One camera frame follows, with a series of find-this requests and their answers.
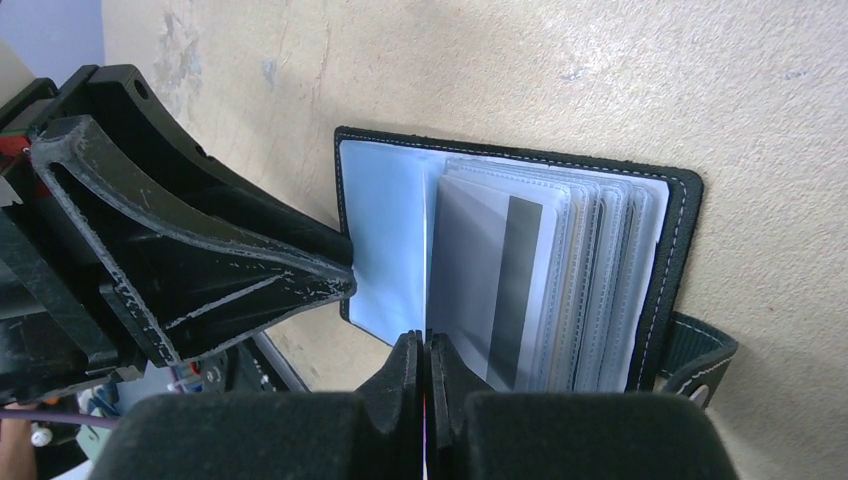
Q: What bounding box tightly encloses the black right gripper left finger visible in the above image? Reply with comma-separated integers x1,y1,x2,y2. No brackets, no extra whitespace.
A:
90,331,424,479

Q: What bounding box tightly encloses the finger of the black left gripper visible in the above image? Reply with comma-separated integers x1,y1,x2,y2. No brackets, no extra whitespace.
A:
59,65,353,267

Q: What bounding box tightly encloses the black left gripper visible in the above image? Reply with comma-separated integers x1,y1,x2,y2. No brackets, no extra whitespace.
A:
1,78,356,403

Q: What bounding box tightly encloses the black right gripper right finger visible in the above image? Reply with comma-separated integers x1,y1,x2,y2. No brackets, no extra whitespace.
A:
425,334,738,479

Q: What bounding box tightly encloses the white magnetic stripe card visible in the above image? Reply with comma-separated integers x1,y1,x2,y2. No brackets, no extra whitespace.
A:
426,171,569,391

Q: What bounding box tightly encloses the black leather card holder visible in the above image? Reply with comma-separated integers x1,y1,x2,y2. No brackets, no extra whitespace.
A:
334,127,738,406

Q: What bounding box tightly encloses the person's forearm in background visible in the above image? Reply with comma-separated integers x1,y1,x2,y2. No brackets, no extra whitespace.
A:
1,418,37,480

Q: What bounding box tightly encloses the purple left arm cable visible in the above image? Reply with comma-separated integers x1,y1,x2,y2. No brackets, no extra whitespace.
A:
0,407,121,431

